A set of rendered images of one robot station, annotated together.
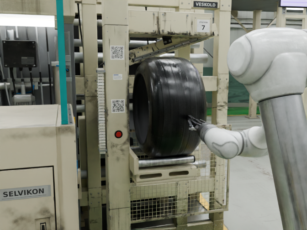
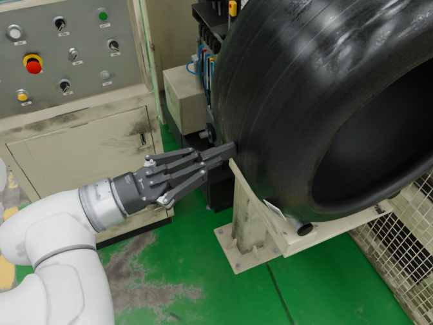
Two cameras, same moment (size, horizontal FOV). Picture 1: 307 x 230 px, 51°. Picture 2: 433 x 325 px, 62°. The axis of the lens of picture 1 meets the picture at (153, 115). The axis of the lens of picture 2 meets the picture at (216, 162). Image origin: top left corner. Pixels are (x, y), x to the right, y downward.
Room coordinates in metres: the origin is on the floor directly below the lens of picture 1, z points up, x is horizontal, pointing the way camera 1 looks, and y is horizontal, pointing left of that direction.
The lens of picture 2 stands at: (1.53, -0.65, 1.69)
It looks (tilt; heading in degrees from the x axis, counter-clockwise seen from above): 50 degrees down; 82
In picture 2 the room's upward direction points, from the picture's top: straight up
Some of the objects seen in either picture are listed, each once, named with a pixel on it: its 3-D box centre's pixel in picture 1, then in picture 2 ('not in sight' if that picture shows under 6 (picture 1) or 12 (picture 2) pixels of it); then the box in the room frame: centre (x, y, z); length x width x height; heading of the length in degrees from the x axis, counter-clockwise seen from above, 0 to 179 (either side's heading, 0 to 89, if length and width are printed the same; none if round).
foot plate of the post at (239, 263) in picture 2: not in sight; (247, 240); (1.81, 0.21, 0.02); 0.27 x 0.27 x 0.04; 16
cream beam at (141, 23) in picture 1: (163, 25); not in sight; (2.22, -0.07, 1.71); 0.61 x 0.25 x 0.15; 106
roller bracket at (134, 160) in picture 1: (129, 156); not in sight; (1.85, 0.14, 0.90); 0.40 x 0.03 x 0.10; 16
